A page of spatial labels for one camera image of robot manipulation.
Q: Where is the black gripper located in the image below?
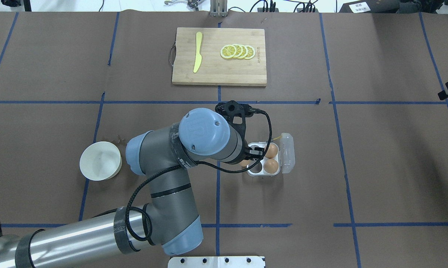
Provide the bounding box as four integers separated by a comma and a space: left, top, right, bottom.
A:
228, 140, 266, 165

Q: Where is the brown egg from bowl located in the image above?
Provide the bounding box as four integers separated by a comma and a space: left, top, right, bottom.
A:
239, 160, 250, 167

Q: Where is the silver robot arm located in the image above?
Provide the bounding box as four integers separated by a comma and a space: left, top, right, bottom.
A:
0, 106, 270, 268

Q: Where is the brown egg in box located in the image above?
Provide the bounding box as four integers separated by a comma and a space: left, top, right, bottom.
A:
263, 159, 280, 174
265, 143, 279, 159

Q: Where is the clear plastic egg box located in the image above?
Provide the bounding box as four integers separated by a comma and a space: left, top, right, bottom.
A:
247, 133, 296, 177

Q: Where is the dark brown box device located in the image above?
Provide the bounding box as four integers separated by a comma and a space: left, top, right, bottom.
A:
338, 0, 400, 14

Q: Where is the bamboo cutting board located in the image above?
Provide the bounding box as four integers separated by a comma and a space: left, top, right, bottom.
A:
172, 27, 267, 87

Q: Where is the yellow lemon slice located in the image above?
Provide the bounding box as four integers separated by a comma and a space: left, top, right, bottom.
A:
243, 45, 255, 60
220, 45, 237, 59
238, 45, 248, 59
232, 44, 243, 59

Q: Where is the front yellow lemon slice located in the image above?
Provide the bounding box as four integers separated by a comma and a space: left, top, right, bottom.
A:
220, 45, 237, 59

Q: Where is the yellow plastic knife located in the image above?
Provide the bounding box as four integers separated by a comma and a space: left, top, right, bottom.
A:
193, 32, 202, 73

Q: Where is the cream white bowl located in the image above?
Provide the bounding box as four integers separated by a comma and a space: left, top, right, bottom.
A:
79, 141, 122, 181

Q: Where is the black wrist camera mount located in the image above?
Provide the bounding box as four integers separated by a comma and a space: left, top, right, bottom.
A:
214, 100, 263, 140

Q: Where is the white camera stand pillar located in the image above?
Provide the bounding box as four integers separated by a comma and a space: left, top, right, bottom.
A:
167, 256, 266, 268

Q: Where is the aluminium frame post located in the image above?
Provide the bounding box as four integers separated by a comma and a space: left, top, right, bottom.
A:
210, 0, 228, 17

